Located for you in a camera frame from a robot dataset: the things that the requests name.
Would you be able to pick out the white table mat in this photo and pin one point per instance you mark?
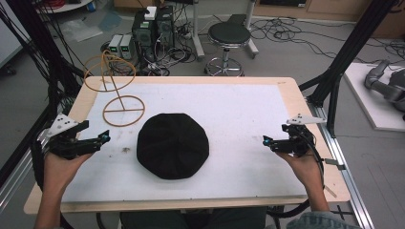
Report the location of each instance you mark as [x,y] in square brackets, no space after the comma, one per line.
[223,127]

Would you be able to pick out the aluminium rail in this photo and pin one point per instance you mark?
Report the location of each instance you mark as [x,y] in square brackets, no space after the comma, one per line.
[16,181]
[347,178]

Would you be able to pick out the white desk leg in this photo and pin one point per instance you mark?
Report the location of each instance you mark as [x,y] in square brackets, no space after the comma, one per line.
[252,31]
[198,31]

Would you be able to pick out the grey power supply unit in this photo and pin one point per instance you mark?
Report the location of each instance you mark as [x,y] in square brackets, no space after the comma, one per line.
[115,45]
[126,46]

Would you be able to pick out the person's right hand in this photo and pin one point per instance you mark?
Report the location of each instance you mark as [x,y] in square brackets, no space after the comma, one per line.
[302,170]

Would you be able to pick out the black round stool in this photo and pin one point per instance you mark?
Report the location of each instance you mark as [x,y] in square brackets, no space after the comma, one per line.
[229,35]

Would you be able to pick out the black computer tower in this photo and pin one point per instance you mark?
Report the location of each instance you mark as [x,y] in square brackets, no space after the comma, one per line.
[165,27]
[144,38]

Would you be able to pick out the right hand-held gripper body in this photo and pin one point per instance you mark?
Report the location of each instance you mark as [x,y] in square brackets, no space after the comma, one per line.
[297,140]

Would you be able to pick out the black metal frame post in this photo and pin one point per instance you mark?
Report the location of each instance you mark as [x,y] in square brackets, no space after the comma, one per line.
[350,47]

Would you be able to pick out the person's denim sleeve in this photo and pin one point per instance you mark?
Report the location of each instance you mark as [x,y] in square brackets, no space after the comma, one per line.
[321,221]

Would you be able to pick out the clear plastic sheet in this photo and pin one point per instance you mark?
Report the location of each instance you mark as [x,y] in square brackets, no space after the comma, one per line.
[81,30]

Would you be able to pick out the black beret hat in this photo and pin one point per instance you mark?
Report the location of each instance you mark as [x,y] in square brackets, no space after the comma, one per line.
[173,146]

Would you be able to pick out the person's dark trousers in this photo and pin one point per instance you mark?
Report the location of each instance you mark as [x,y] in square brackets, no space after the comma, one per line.
[191,219]

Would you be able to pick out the small white box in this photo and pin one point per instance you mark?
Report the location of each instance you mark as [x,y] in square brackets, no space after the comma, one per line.
[150,13]

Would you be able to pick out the person's left hand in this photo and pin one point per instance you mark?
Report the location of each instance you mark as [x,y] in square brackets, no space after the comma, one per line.
[60,171]

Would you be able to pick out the white floor platform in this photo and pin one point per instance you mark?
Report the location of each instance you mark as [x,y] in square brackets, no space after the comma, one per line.
[366,101]

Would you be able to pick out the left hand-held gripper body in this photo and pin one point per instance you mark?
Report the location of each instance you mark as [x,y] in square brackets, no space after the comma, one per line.
[65,144]

